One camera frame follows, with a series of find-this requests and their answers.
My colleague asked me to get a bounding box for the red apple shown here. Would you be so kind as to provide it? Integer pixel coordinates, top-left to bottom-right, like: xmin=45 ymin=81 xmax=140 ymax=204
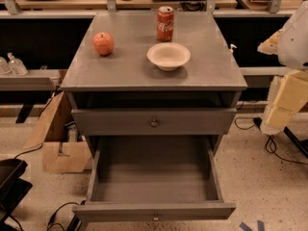
xmin=92 ymin=32 xmax=115 ymax=56

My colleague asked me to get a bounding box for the brown cardboard box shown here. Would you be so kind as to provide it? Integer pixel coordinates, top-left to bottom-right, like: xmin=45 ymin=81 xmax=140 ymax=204
xmin=23 ymin=90 xmax=91 ymax=173

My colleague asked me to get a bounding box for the red coke can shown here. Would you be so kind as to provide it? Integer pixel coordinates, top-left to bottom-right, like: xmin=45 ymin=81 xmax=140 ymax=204
xmin=157 ymin=6 xmax=174 ymax=41

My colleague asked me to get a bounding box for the white bowl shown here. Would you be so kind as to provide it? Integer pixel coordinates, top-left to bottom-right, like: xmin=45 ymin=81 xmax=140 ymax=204
xmin=146 ymin=42 xmax=191 ymax=71

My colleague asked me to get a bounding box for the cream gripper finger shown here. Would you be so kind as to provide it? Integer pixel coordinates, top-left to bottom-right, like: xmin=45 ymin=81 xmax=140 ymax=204
xmin=257 ymin=30 xmax=281 ymax=55
xmin=260 ymin=70 xmax=308 ymax=135

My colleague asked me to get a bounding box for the black floor cable right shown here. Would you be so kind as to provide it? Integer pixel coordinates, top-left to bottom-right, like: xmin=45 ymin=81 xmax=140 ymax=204
xmin=233 ymin=115 xmax=308 ymax=166

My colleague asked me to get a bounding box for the open middle drawer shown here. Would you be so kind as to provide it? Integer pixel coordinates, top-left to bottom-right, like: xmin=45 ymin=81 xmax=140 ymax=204
xmin=73 ymin=136 xmax=236 ymax=223

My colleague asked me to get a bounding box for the black floor cable left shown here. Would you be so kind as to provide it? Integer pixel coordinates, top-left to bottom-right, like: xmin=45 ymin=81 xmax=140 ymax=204
xmin=45 ymin=199 xmax=87 ymax=231

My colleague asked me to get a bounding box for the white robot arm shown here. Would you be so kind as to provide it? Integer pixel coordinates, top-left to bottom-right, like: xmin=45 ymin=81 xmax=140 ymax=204
xmin=257 ymin=1 xmax=308 ymax=135

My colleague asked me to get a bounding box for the black floor cable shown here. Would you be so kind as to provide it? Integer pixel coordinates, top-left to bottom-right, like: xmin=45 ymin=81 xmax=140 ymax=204
xmin=45 ymin=199 xmax=87 ymax=231
xmin=233 ymin=115 xmax=308 ymax=166

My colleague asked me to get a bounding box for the grey drawer cabinet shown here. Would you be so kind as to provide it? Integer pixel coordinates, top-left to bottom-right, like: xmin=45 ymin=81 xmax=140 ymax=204
xmin=60 ymin=10 xmax=248 ymax=224

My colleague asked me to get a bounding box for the black bin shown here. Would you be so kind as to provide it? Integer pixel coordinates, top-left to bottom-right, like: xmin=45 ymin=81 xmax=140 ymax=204
xmin=0 ymin=159 xmax=33 ymax=223

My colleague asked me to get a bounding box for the closed top drawer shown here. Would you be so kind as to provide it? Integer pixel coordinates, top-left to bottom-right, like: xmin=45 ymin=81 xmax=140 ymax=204
xmin=71 ymin=108 xmax=236 ymax=136

